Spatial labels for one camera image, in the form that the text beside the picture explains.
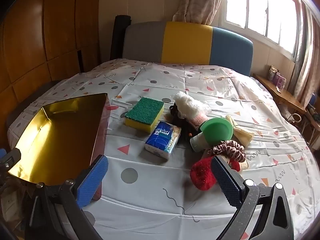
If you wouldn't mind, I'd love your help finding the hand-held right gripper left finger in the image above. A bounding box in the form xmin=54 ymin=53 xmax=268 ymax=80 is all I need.
xmin=25 ymin=155 xmax=109 ymax=240

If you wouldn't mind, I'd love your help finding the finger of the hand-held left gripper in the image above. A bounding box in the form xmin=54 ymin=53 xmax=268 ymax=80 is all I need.
xmin=0 ymin=147 xmax=22 ymax=178

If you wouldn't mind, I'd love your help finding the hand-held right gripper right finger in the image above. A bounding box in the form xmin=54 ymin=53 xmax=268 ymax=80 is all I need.
xmin=211 ymin=155 xmax=295 ymax=240

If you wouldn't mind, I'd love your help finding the red fuzzy sock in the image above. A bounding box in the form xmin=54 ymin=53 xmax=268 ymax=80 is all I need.
xmin=190 ymin=155 xmax=249 ymax=192

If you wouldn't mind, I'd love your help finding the brown satin scrunchie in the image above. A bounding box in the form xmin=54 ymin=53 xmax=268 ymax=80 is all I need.
xmin=206 ymin=140 xmax=247 ymax=164

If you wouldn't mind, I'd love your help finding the white plastic cup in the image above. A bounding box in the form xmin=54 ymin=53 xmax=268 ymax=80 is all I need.
xmin=189 ymin=132 xmax=208 ymax=152

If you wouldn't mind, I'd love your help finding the green silicone lid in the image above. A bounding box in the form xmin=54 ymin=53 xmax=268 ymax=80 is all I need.
xmin=199 ymin=118 xmax=234 ymax=148

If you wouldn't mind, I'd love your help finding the cream mesh cloth roll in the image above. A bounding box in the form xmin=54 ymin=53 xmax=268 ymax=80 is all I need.
xmin=225 ymin=115 xmax=255 ymax=147

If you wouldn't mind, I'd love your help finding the red gift box gold interior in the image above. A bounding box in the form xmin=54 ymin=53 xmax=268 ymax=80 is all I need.
xmin=7 ymin=93 xmax=110 ymax=202

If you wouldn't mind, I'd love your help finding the pink towel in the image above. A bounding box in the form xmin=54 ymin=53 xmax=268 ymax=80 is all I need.
xmin=189 ymin=114 xmax=209 ymax=128

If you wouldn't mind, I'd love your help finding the black braided wig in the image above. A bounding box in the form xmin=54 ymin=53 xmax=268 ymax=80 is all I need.
xmin=169 ymin=104 xmax=203 ymax=140

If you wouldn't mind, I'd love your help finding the blue tissue pack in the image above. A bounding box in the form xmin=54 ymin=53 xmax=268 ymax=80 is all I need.
xmin=144 ymin=121 xmax=182 ymax=160

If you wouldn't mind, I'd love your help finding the white plastic bag bundle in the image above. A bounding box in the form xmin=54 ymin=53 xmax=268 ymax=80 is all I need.
xmin=173 ymin=92 xmax=212 ymax=120

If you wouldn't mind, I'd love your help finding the green and yellow sponge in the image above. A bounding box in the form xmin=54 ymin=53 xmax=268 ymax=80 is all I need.
xmin=124 ymin=97 xmax=165 ymax=135

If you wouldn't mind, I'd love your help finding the wooden side table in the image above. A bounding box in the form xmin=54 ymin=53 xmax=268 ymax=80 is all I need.
xmin=254 ymin=74 xmax=307 ymax=113

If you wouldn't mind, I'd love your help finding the wooden wardrobe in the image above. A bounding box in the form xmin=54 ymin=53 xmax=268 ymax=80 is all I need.
xmin=0 ymin=0 xmax=102 ymax=145

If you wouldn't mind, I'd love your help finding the grey yellow blue headboard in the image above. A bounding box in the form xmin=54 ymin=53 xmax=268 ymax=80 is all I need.
xmin=122 ymin=21 xmax=253 ymax=77

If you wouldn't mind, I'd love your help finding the black rolled mat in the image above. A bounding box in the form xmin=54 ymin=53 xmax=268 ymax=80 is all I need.
xmin=110 ymin=15 xmax=132 ymax=60

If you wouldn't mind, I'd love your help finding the beige patterned curtain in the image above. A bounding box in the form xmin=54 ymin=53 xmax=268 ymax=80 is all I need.
xmin=292 ymin=0 xmax=320 ymax=108
xmin=172 ymin=0 xmax=227 ymax=25

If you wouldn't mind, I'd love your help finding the window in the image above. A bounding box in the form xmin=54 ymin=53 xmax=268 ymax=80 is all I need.
xmin=224 ymin=0 xmax=304 ymax=55

